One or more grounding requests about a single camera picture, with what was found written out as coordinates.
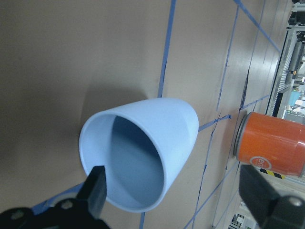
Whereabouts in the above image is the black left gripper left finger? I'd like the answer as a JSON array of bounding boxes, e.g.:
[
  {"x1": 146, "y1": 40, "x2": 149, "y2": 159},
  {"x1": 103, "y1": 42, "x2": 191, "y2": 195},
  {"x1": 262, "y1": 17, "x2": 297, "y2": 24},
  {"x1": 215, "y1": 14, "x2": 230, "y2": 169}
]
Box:
[{"x1": 76, "y1": 166, "x2": 106, "y2": 219}]

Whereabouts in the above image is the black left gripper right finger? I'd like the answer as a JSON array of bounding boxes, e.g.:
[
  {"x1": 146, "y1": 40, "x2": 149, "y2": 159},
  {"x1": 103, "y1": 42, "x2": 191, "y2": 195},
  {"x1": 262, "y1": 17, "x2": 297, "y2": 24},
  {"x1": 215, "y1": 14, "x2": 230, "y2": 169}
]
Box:
[{"x1": 239, "y1": 165, "x2": 305, "y2": 229}]

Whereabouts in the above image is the light blue plastic cup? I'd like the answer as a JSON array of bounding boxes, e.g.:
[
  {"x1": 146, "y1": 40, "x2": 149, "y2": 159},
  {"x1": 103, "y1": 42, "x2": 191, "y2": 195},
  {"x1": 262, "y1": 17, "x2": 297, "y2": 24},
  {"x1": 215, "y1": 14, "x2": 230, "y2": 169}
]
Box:
[{"x1": 79, "y1": 98, "x2": 199, "y2": 213}]

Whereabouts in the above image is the orange canister with grey lid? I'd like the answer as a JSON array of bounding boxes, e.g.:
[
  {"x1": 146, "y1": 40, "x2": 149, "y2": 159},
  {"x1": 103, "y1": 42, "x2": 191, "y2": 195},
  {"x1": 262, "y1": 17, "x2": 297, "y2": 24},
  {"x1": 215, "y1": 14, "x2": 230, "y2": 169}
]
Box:
[{"x1": 234, "y1": 112, "x2": 305, "y2": 177}]

